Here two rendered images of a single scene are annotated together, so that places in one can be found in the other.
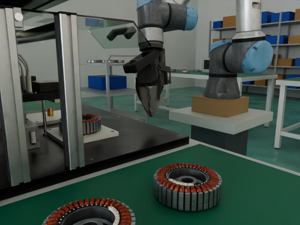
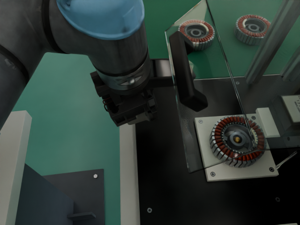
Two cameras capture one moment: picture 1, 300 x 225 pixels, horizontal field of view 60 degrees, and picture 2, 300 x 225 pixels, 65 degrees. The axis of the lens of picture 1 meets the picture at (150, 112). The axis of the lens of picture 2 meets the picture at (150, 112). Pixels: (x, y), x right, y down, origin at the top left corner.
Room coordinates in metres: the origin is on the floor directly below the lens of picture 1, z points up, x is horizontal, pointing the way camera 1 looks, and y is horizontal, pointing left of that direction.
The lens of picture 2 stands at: (0.97, 0.16, 1.27)
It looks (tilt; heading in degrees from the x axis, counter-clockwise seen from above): 58 degrees down; 215
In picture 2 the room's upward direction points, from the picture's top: straight up
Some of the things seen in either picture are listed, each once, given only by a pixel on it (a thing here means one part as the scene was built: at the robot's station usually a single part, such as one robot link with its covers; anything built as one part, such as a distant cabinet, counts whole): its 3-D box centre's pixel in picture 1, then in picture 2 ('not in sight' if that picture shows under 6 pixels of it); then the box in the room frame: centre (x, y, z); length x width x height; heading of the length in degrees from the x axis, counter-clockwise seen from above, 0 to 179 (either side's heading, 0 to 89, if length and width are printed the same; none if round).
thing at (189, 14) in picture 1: (176, 18); (15, 25); (0.88, -0.08, 1.10); 0.11 x 0.11 x 0.08; 25
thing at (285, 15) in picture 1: (284, 18); not in sight; (6.46, -3.17, 1.89); 0.42 x 0.42 x 0.21; 37
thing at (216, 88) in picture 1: (222, 85); not in sight; (1.11, -0.31, 0.86); 0.15 x 0.15 x 0.10
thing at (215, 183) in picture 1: (187, 184); not in sight; (0.40, -0.06, 0.77); 0.11 x 0.11 x 0.04
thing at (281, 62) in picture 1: (286, 62); not in sight; (6.36, -3.27, 0.86); 0.42 x 0.40 x 0.17; 39
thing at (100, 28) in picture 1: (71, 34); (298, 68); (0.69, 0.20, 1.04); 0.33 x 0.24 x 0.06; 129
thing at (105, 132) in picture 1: (81, 132); (233, 145); (0.69, 0.19, 0.78); 0.15 x 0.15 x 0.01; 39
